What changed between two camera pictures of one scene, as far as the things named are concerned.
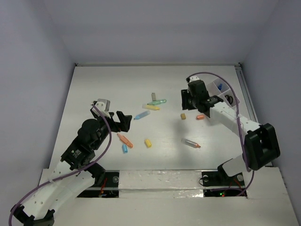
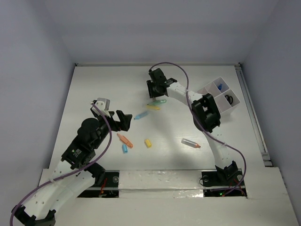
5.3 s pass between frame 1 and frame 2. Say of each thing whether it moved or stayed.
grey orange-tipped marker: stayed
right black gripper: moved
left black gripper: stayed
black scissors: stayed
